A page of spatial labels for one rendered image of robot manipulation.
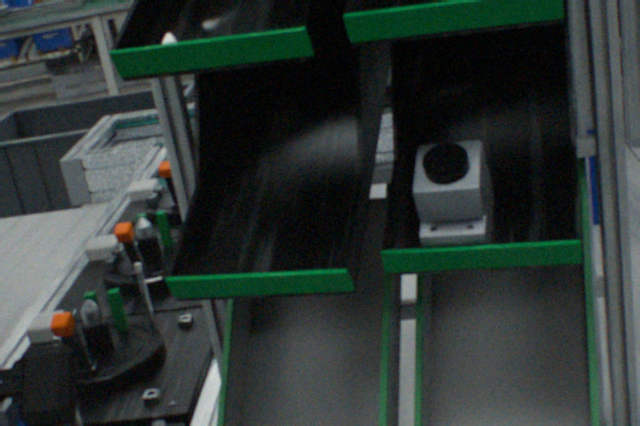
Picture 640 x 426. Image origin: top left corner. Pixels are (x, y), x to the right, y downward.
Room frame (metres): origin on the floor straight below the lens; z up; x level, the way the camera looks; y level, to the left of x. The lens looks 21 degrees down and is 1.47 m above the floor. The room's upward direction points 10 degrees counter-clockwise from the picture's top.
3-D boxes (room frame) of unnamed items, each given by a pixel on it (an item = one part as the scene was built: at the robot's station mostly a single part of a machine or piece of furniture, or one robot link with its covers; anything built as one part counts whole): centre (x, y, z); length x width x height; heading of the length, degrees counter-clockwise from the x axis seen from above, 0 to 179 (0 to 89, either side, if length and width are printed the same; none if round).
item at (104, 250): (1.21, 0.23, 1.01); 0.24 x 0.24 x 0.13; 82
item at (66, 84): (6.10, 1.19, 0.36); 0.60 x 0.40 x 0.15; 94
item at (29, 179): (2.83, 0.64, 0.73); 0.62 x 0.42 x 0.23; 82
